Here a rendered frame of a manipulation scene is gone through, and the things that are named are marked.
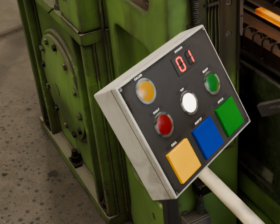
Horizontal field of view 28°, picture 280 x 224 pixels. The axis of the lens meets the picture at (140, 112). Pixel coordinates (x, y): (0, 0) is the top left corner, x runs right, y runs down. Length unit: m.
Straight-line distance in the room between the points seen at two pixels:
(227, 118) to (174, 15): 0.34
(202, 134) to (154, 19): 0.44
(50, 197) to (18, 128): 0.65
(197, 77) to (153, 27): 0.34
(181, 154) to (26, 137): 1.99
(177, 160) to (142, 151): 0.08
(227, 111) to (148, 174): 0.27
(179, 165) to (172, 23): 0.47
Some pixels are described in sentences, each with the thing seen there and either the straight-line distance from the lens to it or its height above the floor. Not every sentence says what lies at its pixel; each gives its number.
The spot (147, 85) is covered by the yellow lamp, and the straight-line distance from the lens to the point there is 1.21.
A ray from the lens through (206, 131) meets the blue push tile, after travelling 1.31.
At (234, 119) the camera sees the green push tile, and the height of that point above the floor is 1.00.
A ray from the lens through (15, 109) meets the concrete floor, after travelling 3.41.
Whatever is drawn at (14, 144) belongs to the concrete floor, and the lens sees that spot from 3.12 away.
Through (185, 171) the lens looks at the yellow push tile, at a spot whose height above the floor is 1.00.
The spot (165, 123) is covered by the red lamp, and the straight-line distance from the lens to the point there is 1.22.
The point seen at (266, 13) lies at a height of 1.01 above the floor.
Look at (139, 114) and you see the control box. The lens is 1.18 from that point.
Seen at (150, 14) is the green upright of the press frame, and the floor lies 1.13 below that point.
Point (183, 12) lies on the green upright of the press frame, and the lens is 1.55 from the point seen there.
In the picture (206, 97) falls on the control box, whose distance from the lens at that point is 1.33.
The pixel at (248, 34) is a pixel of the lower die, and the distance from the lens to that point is 1.82.
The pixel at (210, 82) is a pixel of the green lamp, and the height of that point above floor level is 1.10.
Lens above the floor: 1.81
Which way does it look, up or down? 34 degrees down
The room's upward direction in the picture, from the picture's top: 6 degrees counter-clockwise
